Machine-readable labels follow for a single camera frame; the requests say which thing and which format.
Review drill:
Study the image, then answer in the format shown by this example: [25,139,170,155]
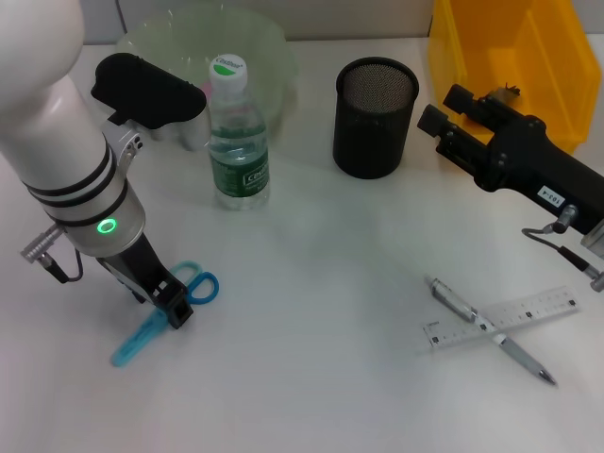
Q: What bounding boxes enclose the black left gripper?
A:
[93,233,195,330]

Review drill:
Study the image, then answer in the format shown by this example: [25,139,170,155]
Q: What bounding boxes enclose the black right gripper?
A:
[416,84,604,236]

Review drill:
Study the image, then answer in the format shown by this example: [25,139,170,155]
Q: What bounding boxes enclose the blue sheathed scissors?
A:
[111,260,220,369]

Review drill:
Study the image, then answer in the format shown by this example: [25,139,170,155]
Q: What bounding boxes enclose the green plastic wrapper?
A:
[490,82,524,103]

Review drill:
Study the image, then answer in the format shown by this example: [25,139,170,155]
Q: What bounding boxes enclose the clear water bottle green label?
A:
[203,52,272,212]

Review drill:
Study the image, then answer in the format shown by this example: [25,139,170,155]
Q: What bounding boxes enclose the clear plastic ruler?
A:
[423,284,584,353]

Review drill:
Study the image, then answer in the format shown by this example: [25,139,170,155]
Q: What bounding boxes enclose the black mesh pen cup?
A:
[332,57,421,180]

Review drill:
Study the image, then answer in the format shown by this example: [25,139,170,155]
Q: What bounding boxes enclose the translucent green fruit bowl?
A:
[115,7,301,143]

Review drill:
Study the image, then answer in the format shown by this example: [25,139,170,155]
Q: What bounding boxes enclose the silver white ballpoint pen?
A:
[423,276,559,387]

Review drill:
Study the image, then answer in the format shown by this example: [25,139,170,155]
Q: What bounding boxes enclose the yellow plastic storage bin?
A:
[427,0,604,159]

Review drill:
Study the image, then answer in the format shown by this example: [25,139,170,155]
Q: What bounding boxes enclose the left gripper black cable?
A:
[19,225,84,284]

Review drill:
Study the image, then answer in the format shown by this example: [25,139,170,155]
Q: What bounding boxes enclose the right gripper cable with plugs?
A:
[521,204,604,294]

